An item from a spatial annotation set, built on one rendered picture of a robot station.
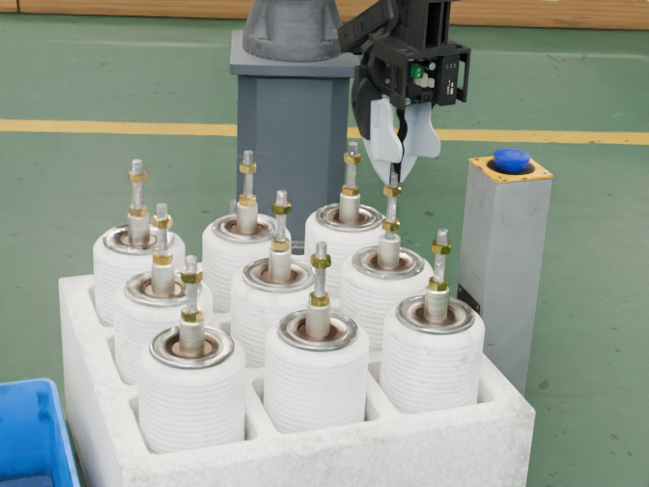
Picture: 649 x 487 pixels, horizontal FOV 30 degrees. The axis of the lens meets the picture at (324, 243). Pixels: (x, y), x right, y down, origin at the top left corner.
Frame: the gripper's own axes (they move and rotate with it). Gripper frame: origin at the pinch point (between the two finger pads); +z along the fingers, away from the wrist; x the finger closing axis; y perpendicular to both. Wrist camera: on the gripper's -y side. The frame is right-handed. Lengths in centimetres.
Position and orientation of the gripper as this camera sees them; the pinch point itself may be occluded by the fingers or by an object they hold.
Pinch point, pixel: (390, 167)
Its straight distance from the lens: 121.5
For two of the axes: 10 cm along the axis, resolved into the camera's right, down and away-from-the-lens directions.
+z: -0.4, 9.1, 4.2
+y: 4.5, 3.9, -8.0
